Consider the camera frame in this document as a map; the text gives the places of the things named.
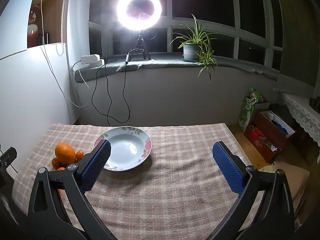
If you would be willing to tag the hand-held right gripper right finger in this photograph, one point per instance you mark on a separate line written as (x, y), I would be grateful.
(228, 165)

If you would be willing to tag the large orange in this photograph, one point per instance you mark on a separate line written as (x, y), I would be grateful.
(65, 152)

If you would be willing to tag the small tangerine with stem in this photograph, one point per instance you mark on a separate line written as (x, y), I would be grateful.
(80, 154)

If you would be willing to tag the wooden shelf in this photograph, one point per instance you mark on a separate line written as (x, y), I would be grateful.
(53, 17)

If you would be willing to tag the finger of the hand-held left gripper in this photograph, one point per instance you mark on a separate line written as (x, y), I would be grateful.
(7, 156)

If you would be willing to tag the white lace cloth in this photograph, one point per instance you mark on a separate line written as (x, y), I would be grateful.
(302, 115)

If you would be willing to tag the red box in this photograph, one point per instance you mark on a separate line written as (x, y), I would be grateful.
(268, 132)

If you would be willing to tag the white cabinet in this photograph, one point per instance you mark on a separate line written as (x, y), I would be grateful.
(30, 92)

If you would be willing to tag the red vase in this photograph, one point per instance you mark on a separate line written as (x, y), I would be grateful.
(33, 27)

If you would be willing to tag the potted spider plant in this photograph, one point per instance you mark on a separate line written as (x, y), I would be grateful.
(192, 52)

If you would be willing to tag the green printed bag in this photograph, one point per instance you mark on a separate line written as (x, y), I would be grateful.
(247, 107)

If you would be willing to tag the beige checked tablecloth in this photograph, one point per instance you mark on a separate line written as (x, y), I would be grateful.
(162, 192)

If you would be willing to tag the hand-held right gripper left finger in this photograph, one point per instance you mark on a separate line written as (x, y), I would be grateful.
(97, 162)

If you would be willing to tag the grey windowsill cushion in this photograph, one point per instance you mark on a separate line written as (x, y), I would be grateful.
(162, 61)

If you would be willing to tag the white power strip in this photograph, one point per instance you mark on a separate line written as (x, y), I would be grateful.
(91, 60)

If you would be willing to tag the floral white plate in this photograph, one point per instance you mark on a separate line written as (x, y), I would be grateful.
(125, 147)

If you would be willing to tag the brown box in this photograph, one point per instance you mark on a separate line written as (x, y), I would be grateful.
(292, 180)

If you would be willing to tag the grey curtain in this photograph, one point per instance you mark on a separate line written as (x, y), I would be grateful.
(297, 30)

